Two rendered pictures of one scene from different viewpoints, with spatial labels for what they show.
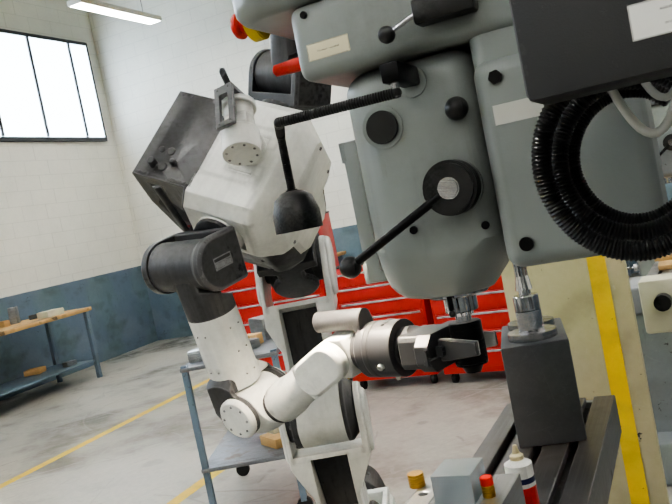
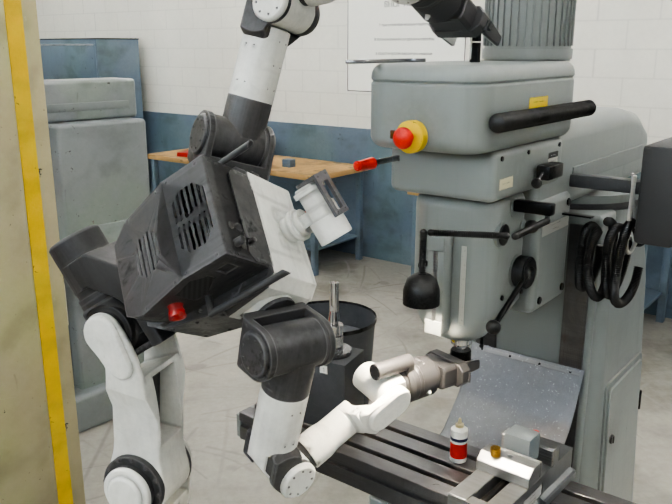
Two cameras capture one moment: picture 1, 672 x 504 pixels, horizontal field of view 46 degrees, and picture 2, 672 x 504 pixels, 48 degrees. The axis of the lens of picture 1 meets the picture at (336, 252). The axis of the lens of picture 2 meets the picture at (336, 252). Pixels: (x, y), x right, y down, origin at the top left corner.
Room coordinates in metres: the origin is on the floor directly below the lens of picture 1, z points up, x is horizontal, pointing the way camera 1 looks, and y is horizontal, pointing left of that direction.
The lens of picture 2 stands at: (1.03, 1.44, 1.92)
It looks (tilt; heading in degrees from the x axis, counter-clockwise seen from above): 15 degrees down; 284
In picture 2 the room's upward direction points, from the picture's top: straight up
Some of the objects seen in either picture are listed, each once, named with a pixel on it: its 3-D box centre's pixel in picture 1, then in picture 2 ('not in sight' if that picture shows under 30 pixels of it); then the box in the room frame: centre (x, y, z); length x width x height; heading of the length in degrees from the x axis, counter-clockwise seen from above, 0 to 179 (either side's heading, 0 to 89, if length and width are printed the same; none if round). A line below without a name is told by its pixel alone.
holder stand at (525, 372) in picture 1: (540, 375); (317, 380); (1.51, -0.34, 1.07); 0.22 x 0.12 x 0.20; 167
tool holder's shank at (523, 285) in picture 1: (519, 265); (334, 303); (1.46, -0.33, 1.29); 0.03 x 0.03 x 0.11
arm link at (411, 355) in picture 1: (416, 348); (431, 374); (1.19, -0.09, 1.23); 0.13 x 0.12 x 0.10; 141
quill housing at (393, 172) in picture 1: (439, 179); (466, 260); (1.13, -0.16, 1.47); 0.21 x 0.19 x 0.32; 156
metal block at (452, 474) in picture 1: (461, 489); (521, 444); (0.98, -0.10, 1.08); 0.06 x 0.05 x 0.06; 154
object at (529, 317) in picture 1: (528, 315); (334, 337); (1.46, -0.33, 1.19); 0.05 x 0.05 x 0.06
